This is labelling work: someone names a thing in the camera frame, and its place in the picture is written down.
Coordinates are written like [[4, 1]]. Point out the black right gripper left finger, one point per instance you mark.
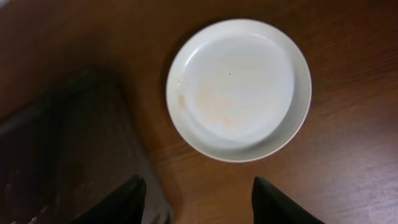
[[125, 205]]

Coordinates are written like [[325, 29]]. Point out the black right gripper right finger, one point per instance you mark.
[[270, 205]]

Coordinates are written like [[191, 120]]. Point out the white plate top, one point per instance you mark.
[[238, 90]]

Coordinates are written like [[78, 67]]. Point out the dark brown serving tray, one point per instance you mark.
[[69, 149]]

